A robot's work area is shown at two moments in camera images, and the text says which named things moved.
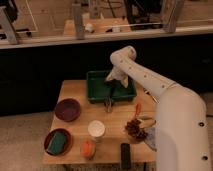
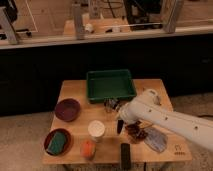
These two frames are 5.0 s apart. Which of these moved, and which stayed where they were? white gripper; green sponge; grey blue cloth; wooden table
Moved: white gripper
Stayed: wooden table; green sponge; grey blue cloth
